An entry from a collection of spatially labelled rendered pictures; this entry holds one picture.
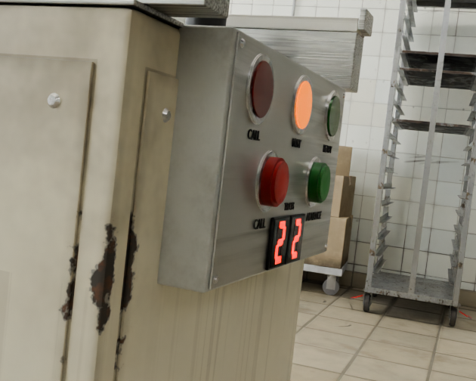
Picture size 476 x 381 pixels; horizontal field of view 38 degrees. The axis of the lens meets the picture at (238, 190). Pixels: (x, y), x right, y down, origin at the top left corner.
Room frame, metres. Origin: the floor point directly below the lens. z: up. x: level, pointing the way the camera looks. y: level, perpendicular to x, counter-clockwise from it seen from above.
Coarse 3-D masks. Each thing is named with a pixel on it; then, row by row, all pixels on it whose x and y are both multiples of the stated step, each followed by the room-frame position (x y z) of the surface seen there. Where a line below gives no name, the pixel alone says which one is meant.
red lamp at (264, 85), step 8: (264, 64) 0.38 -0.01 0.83; (256, 72) 0.38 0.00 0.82; (264, 72) 0.39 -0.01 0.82; (256, 80) 0.38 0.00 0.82; (264, 80) 0.39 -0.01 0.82; (272, 80) 0.40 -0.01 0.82; (256, 88) 0.38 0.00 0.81; (264, 88) 0.39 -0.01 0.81; (272, 88) 0.40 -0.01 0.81; (256, 96) 0.38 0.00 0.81; (264, 96) 0.39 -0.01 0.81; (272, 96) 0.40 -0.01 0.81; (256, 104) 0.38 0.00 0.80; (264, 104) 0.39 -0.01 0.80; (256, 112) 0.38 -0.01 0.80; (264, 112) 0.39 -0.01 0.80
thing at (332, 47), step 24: (240, 24) 0.62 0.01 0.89; (264, 24) 0.61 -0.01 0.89; (288, 24) 0.61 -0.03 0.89; (312, 24) 0.60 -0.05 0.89; (336, 24) 0.59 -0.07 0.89; (360, 24) 0.58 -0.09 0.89; (288, 48) 0.61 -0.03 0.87; (312, 48) 0.60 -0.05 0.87; (336, 48) 0.59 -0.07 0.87; (360, 48) 0.60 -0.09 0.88; (336, 72) 0.59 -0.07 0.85
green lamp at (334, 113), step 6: (336, 96) 0.54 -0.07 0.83; (336, 102) 0.54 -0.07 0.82; (330, 108) 0.52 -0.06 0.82; (336, 108) 0.54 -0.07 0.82; (330, 114) 0.52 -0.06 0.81; (336, 114) 0.54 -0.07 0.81; (330, 120) 0.53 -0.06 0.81; (336, 120) 0.54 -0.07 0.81; (330, 126) 0.53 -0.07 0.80; (336, 126) 0.54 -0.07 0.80; (330, 132) 0.53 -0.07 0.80
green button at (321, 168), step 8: (320, 168) 0.50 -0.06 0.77; (328, 168) 0.51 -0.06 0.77; (312, 176) 0.49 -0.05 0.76; (320, 176) 0.49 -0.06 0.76; (328, 176) 0.51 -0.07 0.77; (312, 184) 0.49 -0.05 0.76; (320, 184) 0.49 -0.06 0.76; (328, 184) 0.51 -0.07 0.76; (312, 192) 0.50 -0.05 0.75; (320, 192) 0.50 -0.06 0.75; (328, 192) 0.52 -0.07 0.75; (312, 200) 0.50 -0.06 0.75; (320, 200) 0.51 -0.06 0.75
